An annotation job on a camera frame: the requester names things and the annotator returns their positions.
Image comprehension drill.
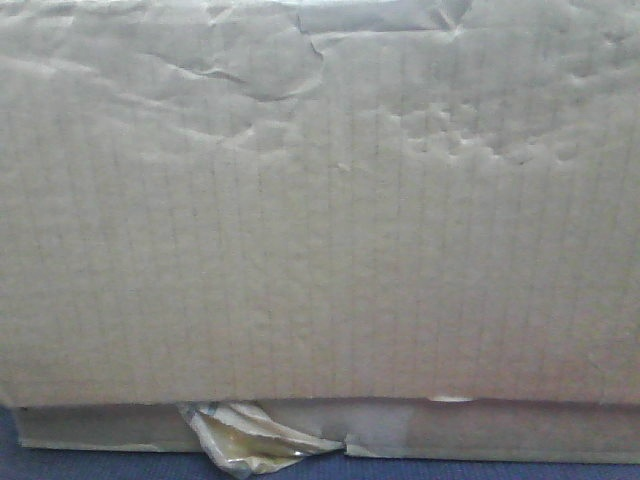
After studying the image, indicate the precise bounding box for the brown cardboard box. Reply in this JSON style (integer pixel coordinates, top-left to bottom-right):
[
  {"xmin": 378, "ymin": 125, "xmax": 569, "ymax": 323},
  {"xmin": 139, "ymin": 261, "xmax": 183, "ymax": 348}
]
[{"xmin": 1, "ymin": 1, "xmax": 639, "ymax": 464}]

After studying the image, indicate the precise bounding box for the crumpled packing tape piece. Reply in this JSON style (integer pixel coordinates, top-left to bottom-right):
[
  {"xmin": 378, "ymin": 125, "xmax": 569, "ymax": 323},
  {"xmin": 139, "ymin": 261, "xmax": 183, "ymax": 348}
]
[{"xmin": 177, "ymin": 402, "xmax": 345, "ymax": 479}]

